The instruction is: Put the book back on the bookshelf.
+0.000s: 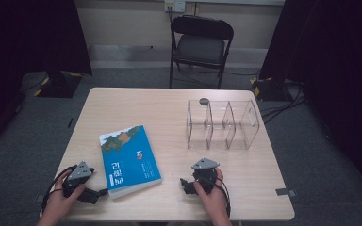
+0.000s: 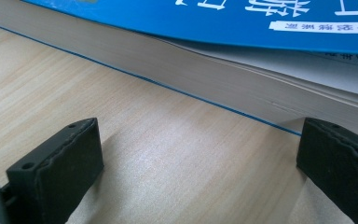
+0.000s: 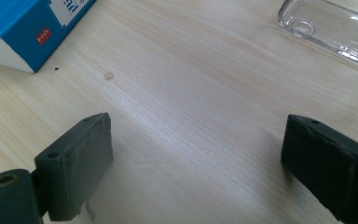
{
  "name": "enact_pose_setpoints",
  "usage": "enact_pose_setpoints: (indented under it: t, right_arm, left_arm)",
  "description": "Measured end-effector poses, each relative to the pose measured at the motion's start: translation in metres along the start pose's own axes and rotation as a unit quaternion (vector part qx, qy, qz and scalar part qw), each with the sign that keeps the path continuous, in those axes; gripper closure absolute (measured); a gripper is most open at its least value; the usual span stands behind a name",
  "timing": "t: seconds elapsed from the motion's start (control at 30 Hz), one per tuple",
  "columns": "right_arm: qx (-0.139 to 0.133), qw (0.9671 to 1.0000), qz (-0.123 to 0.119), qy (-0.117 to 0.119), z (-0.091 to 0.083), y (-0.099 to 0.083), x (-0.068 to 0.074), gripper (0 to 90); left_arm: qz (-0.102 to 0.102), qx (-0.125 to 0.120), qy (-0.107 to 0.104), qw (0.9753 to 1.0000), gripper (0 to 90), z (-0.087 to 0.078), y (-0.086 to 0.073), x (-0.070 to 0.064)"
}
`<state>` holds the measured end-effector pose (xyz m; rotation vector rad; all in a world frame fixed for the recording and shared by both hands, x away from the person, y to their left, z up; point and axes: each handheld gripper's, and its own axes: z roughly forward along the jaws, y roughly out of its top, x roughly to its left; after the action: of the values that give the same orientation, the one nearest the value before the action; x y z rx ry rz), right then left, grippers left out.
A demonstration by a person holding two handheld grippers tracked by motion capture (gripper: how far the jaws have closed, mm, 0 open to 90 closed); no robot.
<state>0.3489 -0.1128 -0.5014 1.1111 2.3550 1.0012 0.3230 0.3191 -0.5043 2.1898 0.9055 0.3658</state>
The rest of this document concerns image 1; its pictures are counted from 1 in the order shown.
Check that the person's right hand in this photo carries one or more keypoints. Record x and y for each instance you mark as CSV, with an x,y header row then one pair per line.
x,y
215,204

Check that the black folding chair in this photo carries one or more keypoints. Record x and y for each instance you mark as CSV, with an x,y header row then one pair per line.
x,y
201,48

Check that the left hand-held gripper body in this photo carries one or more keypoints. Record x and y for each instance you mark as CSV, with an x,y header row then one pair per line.
x,y
81,171

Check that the grey round disc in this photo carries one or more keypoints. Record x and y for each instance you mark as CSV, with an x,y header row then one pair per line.
x,y
204,101

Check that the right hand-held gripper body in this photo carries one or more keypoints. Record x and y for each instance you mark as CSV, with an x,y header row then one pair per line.
x,y
205,164

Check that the clear acrylic book rack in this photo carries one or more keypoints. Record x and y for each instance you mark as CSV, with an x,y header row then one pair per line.
x,y
209,125

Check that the person's left hand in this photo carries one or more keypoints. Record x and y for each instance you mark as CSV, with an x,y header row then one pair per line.
x,y
58,202

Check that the grey tape piece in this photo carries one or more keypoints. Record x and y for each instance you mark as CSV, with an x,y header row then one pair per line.
x,y
39,198
284,191

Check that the black stand base striped tape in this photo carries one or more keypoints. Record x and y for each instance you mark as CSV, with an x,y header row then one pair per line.
x,y
270,91
59,88

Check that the blue book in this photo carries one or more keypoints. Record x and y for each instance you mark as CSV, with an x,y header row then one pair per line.
x,y
128,157

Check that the white wall socket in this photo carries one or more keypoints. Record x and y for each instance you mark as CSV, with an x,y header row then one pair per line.
x,y
179,5

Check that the black curtain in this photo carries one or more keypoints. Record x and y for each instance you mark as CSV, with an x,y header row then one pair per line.
x,y
342,62
28,31

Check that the black marker pen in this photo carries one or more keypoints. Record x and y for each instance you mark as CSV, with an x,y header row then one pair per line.
x,y
70,122

